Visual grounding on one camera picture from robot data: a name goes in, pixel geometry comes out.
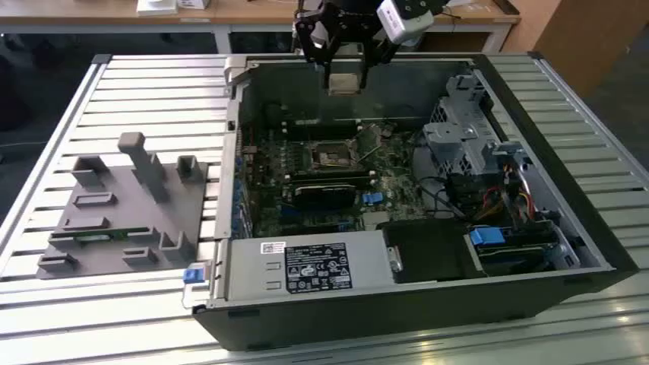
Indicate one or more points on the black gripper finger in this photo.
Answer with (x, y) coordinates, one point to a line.
(362, 76)
(328, 76)

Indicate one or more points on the silver CPU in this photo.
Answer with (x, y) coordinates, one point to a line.
(344, 83)

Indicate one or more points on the metal locking lever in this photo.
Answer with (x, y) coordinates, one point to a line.
(372, 153)

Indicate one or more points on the black RAM slot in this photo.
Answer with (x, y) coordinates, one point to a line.
(329, 175)
(332, 182)

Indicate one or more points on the grey metal drive cage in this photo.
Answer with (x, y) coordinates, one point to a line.
(446, 144)

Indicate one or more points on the green motherboard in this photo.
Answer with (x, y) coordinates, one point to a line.
(394, 182)

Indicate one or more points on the small white printed box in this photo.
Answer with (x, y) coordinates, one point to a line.
(193, 4)

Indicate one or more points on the black graphics card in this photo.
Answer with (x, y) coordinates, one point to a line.
(324, 197)

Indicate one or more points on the blue board connector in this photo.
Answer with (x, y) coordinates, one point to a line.
(372, 198)

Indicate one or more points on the silver chipset heatsink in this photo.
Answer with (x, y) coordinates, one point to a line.
(374, 219)

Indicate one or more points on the wooden cabinet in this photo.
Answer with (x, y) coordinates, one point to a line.
(582, 38)

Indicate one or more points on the black plastic shroud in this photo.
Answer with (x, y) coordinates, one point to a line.
(430, 251)

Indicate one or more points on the blue disk carrier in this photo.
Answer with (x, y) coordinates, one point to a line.
(486, 237)

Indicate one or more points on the wooden desk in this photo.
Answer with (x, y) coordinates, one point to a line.
(76, 17)

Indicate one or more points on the silver power supply unit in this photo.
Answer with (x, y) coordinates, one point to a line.
(248, 266)

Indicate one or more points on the grey parts rack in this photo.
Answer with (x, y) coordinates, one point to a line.
(127, 213)

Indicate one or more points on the green RAM stick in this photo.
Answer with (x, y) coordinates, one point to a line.
(119, 232)

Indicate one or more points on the blue case latch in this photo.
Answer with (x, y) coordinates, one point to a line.
(192, 275)

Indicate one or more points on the black PC case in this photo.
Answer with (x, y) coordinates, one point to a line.
(405, 323)

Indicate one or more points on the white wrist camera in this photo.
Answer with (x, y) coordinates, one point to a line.
(405, 19)

